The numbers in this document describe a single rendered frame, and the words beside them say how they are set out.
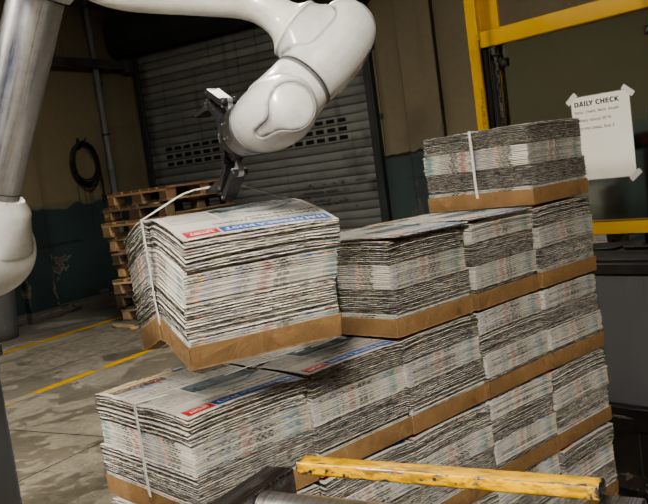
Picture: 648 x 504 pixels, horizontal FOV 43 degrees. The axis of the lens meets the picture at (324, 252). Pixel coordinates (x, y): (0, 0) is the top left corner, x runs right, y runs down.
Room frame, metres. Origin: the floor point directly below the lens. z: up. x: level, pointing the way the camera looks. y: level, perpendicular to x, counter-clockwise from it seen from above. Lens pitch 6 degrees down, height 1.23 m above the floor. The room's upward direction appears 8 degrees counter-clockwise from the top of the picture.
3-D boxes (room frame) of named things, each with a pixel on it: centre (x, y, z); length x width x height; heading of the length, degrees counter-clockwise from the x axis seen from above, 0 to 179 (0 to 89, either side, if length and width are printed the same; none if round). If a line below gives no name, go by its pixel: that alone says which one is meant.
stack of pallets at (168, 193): (8.60, 1.50, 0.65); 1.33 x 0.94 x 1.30; 153
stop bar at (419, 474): (1.06, -0.11, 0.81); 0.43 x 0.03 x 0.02; 59
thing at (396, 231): (2.04, -0.14, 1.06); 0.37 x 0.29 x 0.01; 43
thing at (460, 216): (2.24, -0.35, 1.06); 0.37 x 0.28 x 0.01; 43
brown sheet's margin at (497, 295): (2.25, -0.34, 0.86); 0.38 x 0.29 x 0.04; 43
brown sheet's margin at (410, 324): (2.05, -0.12, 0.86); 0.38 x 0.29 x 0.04; 43
